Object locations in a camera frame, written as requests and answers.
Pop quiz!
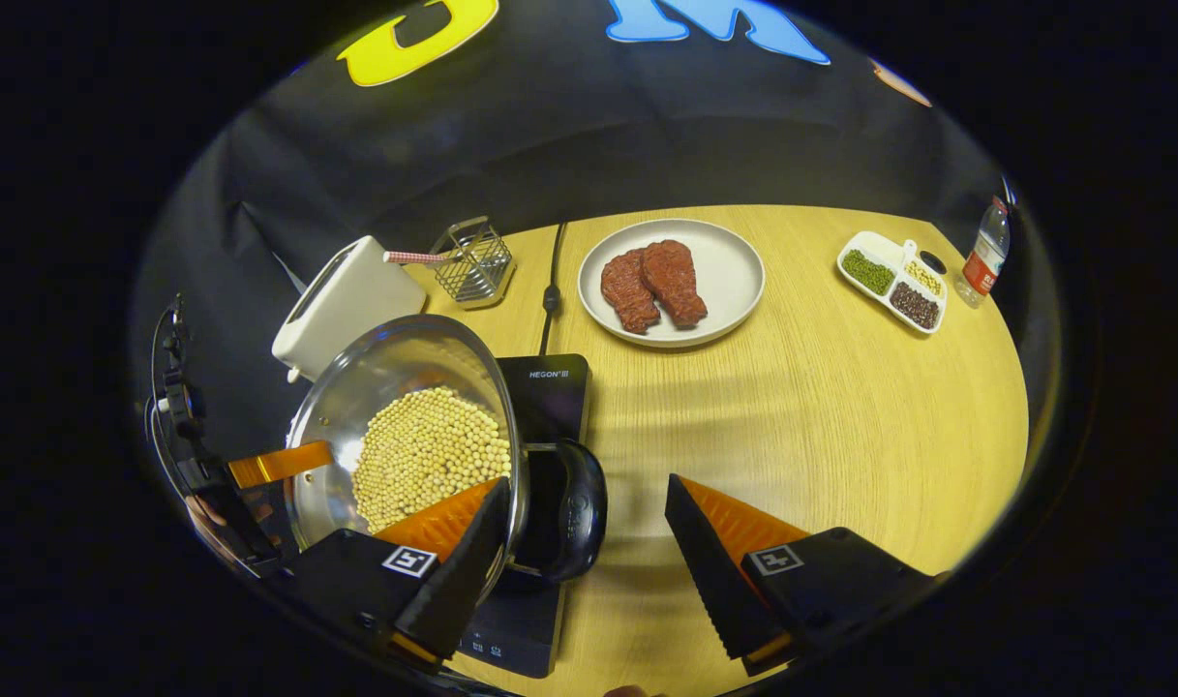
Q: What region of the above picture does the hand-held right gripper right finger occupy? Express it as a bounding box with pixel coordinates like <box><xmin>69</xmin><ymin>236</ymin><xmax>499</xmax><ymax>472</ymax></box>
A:
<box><xmin>664</xmin><ymin>473</ymin><xmax>938</xmax><ymax>677</ymax></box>

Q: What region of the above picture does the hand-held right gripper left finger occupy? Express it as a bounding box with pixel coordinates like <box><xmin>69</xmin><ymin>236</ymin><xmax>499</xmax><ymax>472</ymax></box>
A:
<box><xmin>284</xmin><ymin>476</ymin><xmax>512</xmax><ymax>669</ymax></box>

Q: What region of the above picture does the stainless steel pot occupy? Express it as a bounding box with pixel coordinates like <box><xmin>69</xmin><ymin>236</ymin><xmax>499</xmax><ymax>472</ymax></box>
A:
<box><xmin>286</xmin><ymin>313</ymin><xmax>609</xmax><ymax>606</ymax></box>

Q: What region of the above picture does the black induction cooktop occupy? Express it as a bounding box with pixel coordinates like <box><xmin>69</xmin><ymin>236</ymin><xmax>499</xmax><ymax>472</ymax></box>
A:
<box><xmin>453</xmin><ymin>353</ymin><xmax>591</xmax><ymax>679</ymax></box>

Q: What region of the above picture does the large heap of soybeans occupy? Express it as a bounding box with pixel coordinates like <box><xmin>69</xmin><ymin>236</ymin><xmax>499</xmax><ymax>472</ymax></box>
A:
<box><xmin>351</xmin><ymin>385</ymin><xmax>512</xmax><ymax>535</ymax></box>

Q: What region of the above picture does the white toaster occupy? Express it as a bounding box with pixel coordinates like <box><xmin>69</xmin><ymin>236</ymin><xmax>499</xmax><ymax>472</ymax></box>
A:
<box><xmin>271</xmin><ymin>235</ymin><xmax>428</xmax><ymax>383</ymax></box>

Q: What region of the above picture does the white round plate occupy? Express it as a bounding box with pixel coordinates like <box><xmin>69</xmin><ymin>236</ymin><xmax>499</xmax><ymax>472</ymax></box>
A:
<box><xmin>577</xmin><ymin>219</ymin><xmax>767</xmax><ymax>349</ymax></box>

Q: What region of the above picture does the pile of dark red beans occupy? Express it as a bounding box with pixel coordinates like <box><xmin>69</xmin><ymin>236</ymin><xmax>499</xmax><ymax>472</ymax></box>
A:
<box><xmin>889</xmin><ymin>281</ymin><xmax>941</xmax><ymax>330</ymax></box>

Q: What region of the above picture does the pile of green mung beans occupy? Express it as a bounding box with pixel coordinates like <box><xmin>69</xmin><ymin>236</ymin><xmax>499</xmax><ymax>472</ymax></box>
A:
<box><xmin>842</xmin><ymin>249</ymin><xmax>896</xmax><ymax>296</ymax></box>

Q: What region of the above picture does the white divided dish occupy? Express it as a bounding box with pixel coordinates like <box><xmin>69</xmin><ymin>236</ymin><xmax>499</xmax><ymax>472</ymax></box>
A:
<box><xmin>836</xmin><ymin>230</ymin><xmax>949</xmax><ymax>336</ymax></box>

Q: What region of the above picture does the clear plastic water bottle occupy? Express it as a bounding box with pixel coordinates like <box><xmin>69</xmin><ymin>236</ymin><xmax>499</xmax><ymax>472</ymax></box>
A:
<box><xmin>958</xmin><ymin>197</ymin><xmax>1012</xmax><ymax>309</ymax></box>

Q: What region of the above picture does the wire mesh holder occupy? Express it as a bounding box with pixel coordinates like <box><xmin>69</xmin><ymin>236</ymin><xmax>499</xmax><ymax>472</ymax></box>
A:
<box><xmin>430</xmin><ymin>216</ymin><xmax>516</xmax><ymax>309</ymax></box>

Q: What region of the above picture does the black power cable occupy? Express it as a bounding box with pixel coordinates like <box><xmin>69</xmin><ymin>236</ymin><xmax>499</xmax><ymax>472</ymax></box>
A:
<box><xmin>538</xmin><ymin>221</ymin><xmax>568</xmax><ymax>357</ymax></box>

